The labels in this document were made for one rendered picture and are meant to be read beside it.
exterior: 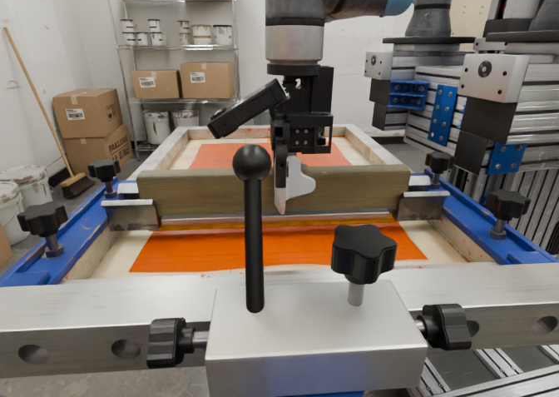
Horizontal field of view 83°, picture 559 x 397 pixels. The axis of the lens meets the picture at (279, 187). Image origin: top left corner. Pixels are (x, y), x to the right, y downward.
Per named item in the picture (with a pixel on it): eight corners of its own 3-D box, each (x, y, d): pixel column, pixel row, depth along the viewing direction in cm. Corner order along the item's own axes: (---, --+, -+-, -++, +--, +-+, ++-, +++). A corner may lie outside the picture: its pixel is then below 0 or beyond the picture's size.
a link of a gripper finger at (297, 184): (316, 220, 46) (318, 156, 44) (275, 220, 46) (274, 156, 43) (313, 212, 49) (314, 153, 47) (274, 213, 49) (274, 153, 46)
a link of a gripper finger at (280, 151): (287, 191, 43) (287, 124, 41) (275, 191, 43) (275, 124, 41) (284, 182, 48) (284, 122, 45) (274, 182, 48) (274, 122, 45)
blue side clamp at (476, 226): (398, 200, 65) (404, 168, 62) (422, 200, 65) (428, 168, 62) (502, 313, 38) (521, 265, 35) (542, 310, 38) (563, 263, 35)
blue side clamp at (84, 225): (119, 209, 62) (111, 176, 59) (145, 208, 62) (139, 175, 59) (10, 339, 34) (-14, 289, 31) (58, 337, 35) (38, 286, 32)
